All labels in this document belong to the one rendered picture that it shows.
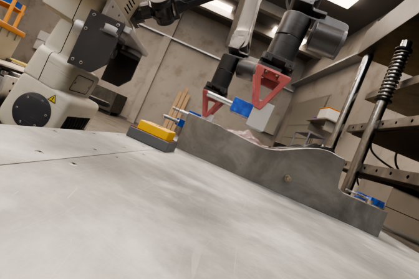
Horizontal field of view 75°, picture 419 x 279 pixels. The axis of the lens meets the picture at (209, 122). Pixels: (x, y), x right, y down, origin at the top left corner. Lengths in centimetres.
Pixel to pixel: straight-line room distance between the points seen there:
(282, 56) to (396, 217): 100
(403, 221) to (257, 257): 123
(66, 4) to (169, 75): 1045
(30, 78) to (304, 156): 74
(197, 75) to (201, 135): 1063
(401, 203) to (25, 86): 140
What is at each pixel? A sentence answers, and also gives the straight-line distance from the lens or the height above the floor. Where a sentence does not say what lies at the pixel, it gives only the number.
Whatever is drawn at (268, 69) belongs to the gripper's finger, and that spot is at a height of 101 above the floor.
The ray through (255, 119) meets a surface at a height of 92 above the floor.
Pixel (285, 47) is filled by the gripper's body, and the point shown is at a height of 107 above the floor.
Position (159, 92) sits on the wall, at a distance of 1126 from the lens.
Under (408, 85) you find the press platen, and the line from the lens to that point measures 175.
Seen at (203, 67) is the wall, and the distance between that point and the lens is 1133.
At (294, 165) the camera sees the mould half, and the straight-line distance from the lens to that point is 67.
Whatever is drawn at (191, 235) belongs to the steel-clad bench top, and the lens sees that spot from 19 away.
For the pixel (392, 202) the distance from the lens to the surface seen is 138.
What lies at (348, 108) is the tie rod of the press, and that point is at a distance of 210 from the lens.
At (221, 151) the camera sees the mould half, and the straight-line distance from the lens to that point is 65.
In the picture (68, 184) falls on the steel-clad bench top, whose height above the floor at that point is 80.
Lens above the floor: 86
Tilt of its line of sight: 2 degrees up
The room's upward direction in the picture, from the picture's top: 23 degrees clockwise
